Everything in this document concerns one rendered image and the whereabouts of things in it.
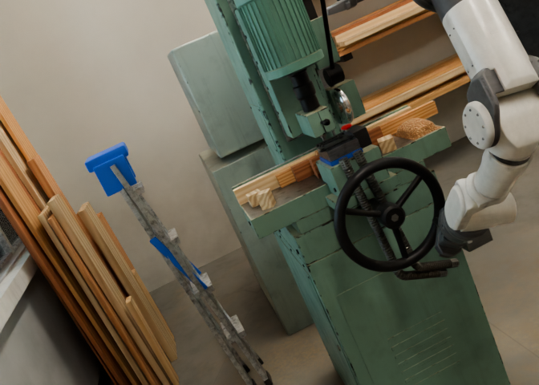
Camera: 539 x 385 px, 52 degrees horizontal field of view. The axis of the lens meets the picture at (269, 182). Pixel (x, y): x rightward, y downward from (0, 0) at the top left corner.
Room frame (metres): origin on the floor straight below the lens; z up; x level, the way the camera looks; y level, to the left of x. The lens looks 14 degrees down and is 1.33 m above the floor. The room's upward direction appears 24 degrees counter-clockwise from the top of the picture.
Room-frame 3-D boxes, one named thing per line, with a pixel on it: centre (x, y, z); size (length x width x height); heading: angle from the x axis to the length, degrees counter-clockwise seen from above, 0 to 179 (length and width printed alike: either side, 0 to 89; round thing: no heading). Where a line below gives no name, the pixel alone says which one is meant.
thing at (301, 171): (1.58, -0.20, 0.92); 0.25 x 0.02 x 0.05; 96
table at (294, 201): (1.49, -0.21, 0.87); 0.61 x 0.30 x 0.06; 96
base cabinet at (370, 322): (1.72, -0.19, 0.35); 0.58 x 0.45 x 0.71; 6
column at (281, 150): (1.89, -0.17, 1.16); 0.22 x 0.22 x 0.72; 6
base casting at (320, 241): (1.72, -0.19, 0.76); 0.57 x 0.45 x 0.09; 6
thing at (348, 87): (1.80, -0.34, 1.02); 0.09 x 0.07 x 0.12; 96
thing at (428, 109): (1.61, -0.29, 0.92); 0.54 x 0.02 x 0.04; 96
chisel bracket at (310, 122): (1.62, -0.20, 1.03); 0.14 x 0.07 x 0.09; 6
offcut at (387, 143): (1.48, -0.34, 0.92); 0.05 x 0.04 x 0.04; 168
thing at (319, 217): (1.54, -0.21, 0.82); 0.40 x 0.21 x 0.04; 96
